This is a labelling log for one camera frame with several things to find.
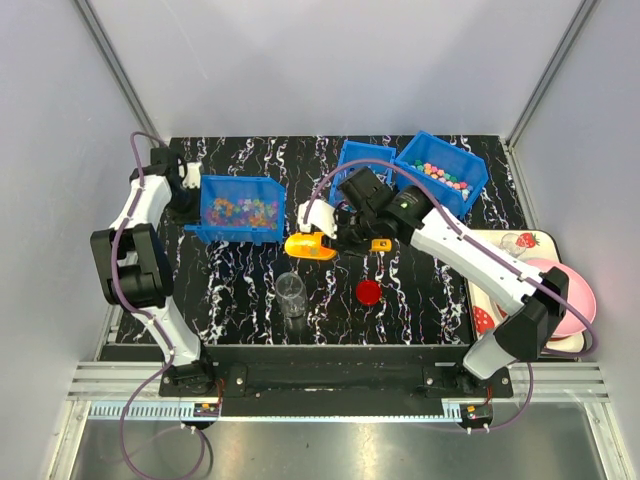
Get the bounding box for clear plastic jar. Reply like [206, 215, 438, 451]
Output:
[275, 272, 307, 318]

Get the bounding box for clear glass cup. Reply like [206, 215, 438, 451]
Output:
[499, 233, 526, 258]

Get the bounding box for red jar lid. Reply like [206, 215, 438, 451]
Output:
[356, 280, 382, 306]

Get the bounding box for strawberry print tray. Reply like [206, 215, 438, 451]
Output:
[468, 230, 587, 356]

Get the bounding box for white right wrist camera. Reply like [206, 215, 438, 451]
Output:
[297, 200, 337, 239]

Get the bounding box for blue bin with lollipops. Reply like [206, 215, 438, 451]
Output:
[328, 139, 398, 201]

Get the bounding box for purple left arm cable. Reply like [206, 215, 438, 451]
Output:
[109, 131, 216, 475]

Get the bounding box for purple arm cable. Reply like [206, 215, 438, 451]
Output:
[302, 158, 601, 434]
[109, 131, 216, 475]

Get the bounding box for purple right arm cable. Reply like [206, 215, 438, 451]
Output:
[302, 158, 601, 434]

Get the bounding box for pink plate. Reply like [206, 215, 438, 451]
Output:
[525, 258, 597, 339]

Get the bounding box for aluminium corner post right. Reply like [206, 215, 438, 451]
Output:
[505, 0, 601, 149]

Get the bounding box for blue bin with star candies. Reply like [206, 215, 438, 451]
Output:
[184, 175, 286, 245]

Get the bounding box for blue bin with flower candies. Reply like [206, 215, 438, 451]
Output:
[395, 132, 489, 219]

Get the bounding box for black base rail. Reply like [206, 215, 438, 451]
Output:
[159, 345, 514, 420]

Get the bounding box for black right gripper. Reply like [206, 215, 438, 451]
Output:
[321, 209, 379, 260]

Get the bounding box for yellow plastic scoop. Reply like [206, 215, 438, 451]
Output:
[284, 232, 393, 261]

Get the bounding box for aluminium corner post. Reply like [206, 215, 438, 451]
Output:
[70, 0, 160, 138]
[505, 0, 601, 149]

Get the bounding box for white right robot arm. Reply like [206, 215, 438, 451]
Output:
[338, 163, 569, 397]

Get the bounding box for aluminium corner post left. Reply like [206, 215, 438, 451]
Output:
[70, 0, 160, 138]

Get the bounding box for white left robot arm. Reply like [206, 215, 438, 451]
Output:
[90, 144, 216, 396]

